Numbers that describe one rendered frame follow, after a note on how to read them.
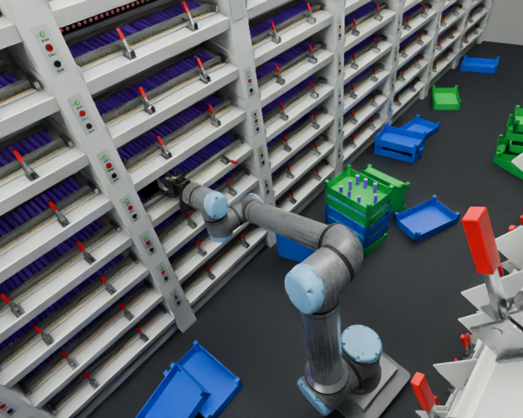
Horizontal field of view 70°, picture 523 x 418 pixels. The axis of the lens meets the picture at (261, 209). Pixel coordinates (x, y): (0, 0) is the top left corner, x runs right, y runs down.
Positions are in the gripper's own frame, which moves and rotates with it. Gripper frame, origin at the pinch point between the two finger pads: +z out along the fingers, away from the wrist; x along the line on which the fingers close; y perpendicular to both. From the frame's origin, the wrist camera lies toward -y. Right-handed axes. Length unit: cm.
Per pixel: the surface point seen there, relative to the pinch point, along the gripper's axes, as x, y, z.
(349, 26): -142, 18, -3
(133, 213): 19.6, 2.1, -9.1
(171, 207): 4.4, -6.8, -8.3
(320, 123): -104, -25, -5
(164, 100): -10.5, 33.0, -7.4
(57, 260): 48.4, -1.4, -0.8
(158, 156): -0.9, 14.1, -5.2
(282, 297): -22, -81, -31
